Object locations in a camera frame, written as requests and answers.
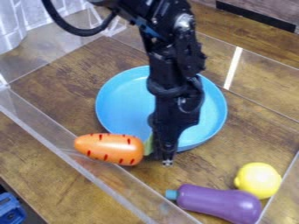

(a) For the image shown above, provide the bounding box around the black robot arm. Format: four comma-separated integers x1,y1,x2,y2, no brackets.
88,0,205,166

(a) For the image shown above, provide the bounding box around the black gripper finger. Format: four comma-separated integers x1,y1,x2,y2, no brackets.
147,114,163,160
156,125,191,166

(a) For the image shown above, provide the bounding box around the purple toy eggplant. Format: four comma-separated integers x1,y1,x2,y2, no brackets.
164,184,261,224

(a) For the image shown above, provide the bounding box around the orange toy carrot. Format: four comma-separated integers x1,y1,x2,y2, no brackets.
73,133,152,166

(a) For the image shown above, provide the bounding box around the black braided cable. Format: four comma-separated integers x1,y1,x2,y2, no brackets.
40,0,117,38

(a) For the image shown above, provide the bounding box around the yellow toy lemon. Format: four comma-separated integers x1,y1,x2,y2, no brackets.
233,162,281,200

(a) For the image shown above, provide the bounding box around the dark baseboard strip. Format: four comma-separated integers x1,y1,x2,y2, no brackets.
216,0,296,33

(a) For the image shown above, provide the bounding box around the blue plastic object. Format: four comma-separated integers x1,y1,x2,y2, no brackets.
0,192,26,224

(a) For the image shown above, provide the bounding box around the blue round tray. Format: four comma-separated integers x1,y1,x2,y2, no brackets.
95,66,228,152

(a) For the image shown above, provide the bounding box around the white grid curtain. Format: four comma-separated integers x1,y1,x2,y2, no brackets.
0,0,95,55

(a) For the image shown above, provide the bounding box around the clear acrylic enclosure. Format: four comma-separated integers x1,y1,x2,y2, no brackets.
0,4,299,224

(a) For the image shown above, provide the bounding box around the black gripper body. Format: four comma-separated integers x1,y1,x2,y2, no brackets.
148,75,205,135

